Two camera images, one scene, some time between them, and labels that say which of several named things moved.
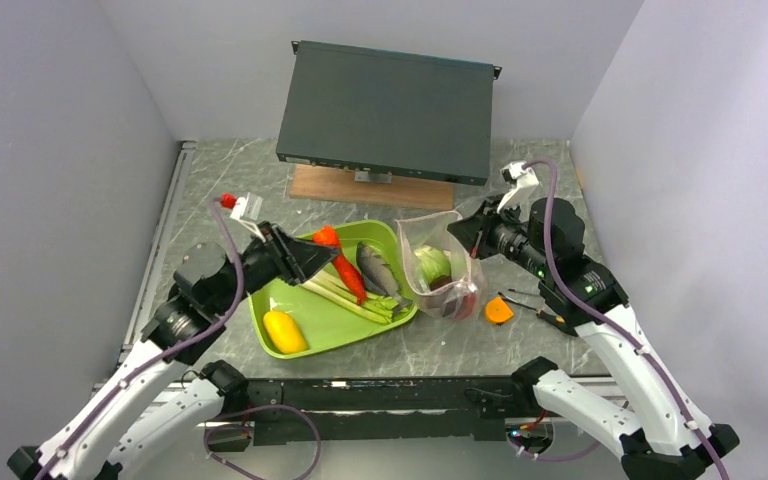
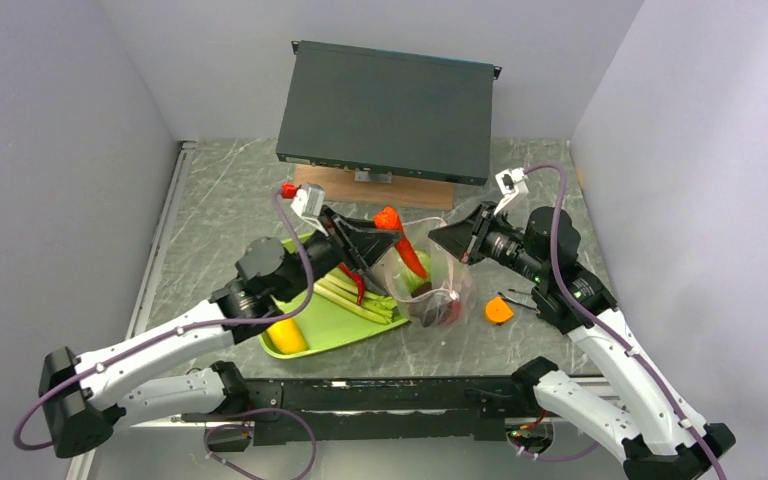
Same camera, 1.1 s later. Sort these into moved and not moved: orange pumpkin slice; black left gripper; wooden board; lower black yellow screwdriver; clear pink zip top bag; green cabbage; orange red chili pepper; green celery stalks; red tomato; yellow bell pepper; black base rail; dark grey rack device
Moved: red tomato; clear pink zip top bag; orange red chili pepper; green cabbage; black left gripper
Not moved: black base rail; green celery stalks; wooden board; lower black yellow screwdriver; dark grey rack device; orange pumpkin slice; yellow bell pepper
